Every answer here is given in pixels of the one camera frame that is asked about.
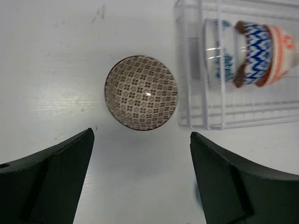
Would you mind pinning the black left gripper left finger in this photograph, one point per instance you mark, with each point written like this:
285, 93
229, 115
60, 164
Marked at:
45, 187

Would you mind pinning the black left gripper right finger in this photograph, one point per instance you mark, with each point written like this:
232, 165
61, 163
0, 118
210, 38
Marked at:
235, 190

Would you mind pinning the brown patterned bowl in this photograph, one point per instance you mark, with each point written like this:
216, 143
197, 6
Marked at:
141, 93

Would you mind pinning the orange geometric patterned bowl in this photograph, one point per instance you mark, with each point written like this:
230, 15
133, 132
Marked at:
258, 53

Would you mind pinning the orange floral bowl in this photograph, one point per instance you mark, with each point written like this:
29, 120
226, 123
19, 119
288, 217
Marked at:
285, 55

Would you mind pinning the blue floral bowl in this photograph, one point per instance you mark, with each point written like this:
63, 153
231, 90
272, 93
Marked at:
217, 47

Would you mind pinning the clear acrylic dish rack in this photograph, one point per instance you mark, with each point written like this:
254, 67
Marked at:
238, 62

